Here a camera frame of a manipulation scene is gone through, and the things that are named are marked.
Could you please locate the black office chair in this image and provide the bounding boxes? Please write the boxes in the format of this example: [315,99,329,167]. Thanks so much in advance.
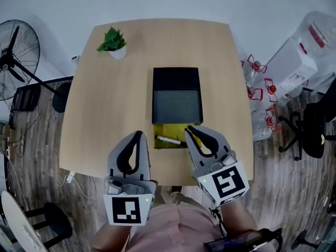
[277,78,336,162]

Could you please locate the clear plastic bag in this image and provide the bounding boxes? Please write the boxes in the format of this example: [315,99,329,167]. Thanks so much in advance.
[293,10,336,64]

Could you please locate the green plant in white pot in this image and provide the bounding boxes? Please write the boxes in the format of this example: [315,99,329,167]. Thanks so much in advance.
[96,26,128,61]

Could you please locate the person's pink clothing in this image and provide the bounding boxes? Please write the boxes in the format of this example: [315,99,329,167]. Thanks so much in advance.
[125,192,228,252]

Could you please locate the black standing fan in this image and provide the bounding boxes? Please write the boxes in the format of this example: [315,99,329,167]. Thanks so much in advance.
[0,19,73,113]

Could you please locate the yellow notebook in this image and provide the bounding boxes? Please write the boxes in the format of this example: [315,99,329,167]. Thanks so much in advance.
[153,123,203,150]

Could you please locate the person's left forearm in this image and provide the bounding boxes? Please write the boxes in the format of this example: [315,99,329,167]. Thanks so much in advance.
[90,220,132,252]

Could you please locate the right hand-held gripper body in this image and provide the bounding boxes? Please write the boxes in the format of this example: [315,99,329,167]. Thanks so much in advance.
[192,151,250,207]

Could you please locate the white charger with cable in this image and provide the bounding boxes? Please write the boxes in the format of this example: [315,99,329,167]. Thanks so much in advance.
[54,171,97,200]

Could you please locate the white round table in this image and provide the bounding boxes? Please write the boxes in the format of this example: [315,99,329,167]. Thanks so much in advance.
[1,190,43,252]

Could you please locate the dark phone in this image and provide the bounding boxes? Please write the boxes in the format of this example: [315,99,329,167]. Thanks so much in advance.
[203,231,265,252]

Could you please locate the black cord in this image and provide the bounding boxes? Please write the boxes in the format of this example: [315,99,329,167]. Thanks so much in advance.
[209,207,229,238]

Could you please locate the person's right forearm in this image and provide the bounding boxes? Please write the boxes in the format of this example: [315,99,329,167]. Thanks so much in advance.
[219,198,259,237]

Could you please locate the white marker pen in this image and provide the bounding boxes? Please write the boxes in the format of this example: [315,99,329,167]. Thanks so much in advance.
[155,134,182,145]

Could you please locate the black box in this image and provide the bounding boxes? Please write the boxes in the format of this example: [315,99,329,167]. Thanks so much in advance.
[151,67,204,125]

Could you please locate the black bag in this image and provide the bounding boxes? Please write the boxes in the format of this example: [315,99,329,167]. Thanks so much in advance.
[12,84,42,112]

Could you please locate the wooden desk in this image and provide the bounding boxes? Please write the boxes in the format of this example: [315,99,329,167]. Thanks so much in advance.
[59,18,255,187]

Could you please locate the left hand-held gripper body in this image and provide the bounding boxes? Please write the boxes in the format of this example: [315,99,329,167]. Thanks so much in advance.
[103,175,158,227]

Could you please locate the red label water bottle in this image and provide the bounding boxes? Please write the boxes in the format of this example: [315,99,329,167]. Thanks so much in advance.
[241,54,268,80]
[264,107,282,133]
[263,77,279,104]
[246,85,264,101]

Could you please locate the black stool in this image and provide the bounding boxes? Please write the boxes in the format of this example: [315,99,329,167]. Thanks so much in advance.
[23,202,74,249]

